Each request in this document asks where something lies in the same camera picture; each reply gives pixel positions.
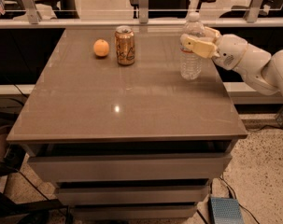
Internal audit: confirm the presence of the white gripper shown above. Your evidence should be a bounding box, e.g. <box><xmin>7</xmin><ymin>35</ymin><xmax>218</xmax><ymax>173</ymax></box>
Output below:
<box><xmin>180</xmin><ymin>26</ymin><xmax>248</xmax><ymax>70</ymax></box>

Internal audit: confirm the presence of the clear plastic water bottle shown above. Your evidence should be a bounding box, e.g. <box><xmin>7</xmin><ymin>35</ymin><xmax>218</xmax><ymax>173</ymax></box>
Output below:
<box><xmin>180</xmin><ymin>12</ymin><xmax>205</xmax><ymax>80</ymax></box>

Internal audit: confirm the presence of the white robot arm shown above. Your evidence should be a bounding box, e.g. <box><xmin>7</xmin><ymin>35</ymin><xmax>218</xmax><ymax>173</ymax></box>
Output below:
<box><xmin>180</xmin><ymin>27</ymin><xmax>283</xmax><ymax>97</ymax></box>

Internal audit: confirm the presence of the black office chair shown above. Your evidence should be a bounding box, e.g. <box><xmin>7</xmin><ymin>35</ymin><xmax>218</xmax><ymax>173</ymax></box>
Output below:
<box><xmin>130</xmin><ymin>0</ymin><xmax>216</xmax><ymax>19</ymax></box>

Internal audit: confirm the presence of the gold soda can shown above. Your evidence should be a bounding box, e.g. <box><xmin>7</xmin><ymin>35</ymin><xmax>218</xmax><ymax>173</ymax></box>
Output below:
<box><xmin>115</xmin><ymin>25</ymin><xmax>134</xmax><ymax>65</ymax></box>

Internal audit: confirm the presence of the orange fruit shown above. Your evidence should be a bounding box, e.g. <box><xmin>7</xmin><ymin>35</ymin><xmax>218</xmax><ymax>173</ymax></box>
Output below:
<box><xmin>93</xmin><ymin>39</ymin><xmax>109</xmax><ymax>57</ymax></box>

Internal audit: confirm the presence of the grey drawer cabinet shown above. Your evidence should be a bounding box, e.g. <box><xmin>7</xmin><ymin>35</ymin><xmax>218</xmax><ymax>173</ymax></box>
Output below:
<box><xmin>8</xmin><ymin>28</ymin><xmax>247</xmax><ymax>211</ymax></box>

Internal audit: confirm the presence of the top grey drawer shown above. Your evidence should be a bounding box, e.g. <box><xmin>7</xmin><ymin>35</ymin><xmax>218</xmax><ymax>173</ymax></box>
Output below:
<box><xmin>28</xmin><ymin>153</ymin><xmax>232</xmax><ymax>183</ymax></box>

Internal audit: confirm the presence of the grey drawer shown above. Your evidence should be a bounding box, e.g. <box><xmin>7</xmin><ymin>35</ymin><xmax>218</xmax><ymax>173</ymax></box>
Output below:
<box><xmin>55</xmin><ymin>186</ymin><xmax>208</xmax><ymax>205</ymax></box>
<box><xmin>28</xmin><ymin>153</ymin><xmax>232</xmax><ymax>183</ymax></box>
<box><xmin>72</xmin><ymin>205</ymin><xmax>196</xmax><ymax>220</ymax></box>

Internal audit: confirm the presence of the middle grey drawer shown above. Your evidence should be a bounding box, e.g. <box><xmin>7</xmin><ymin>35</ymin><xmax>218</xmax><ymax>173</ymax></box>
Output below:
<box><xmin>55</xmin><ymin>186</ymin><xmax>208</xmax><ymax>205</ymax></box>

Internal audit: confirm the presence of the bottom grey drawer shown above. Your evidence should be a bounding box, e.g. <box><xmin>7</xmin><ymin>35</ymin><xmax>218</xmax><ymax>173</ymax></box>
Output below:
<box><xmin>72</xmin><ymin>205</ymin><xmax>196</xmax><ymax>220</ymax></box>

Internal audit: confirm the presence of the black floor cable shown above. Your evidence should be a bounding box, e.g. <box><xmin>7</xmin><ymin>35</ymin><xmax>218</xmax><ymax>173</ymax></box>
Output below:
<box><xmin>219</xmin><ymin>175</ymin><xmax>261</xmax><ymax>224</ymax></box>

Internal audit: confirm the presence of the glass partition rail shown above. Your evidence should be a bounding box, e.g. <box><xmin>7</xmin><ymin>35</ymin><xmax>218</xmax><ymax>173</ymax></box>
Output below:
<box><xmin>0</xmin><ymin>0</ymin><xmax>283</xmax><ymax>28</ymax></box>

